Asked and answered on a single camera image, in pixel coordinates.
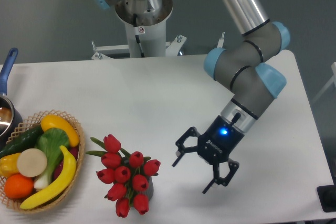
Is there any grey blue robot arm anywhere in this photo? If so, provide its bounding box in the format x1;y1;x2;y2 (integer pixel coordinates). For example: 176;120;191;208
95;0;290;186

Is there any blue handled saucepan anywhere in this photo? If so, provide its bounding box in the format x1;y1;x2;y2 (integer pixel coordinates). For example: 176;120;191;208
1;48;23;149

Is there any dark red vegetable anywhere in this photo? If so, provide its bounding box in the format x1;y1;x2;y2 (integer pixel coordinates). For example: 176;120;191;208
53;146;79;181

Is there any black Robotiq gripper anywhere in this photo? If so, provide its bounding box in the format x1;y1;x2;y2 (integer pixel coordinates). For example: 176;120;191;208
172;115;245;195

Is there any green bok choy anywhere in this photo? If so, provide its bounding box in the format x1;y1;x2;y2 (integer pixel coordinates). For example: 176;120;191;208
34;127;70;191

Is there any yellow bell pepper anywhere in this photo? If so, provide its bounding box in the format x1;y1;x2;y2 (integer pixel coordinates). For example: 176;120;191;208
1;153;21;177

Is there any orange fruit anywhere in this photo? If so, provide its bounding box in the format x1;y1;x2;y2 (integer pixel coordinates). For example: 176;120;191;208
4;174;34;199

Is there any dark grey ribbed vase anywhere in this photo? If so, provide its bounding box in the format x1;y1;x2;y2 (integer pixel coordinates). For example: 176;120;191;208
122;155;155;201

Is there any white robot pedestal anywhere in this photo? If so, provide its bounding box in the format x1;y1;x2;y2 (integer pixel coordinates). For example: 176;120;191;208
92;0;187;60

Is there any white frame at right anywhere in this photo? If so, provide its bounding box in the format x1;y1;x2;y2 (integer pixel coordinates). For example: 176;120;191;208
312;62;335;104

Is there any woven wicker basket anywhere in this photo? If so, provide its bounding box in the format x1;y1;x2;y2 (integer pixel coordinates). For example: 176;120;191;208
1;110;85;214

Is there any yellow banana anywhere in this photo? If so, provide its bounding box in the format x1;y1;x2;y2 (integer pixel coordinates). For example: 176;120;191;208
20;145;77;210

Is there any red tulip bouquet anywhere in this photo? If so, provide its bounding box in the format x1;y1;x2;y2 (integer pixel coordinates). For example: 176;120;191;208
86;134;161;218

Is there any black pedestal cable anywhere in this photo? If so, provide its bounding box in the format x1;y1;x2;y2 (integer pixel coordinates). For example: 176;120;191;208
132;13;145;58

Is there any green cucumber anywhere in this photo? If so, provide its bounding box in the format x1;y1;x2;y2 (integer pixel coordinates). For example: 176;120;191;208
1;125;44;158

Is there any beige round disc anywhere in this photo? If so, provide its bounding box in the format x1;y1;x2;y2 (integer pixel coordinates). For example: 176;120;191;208
16;148;47;177

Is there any black device at edge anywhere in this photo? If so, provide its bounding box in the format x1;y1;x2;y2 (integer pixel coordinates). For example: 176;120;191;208
317;185;335;212

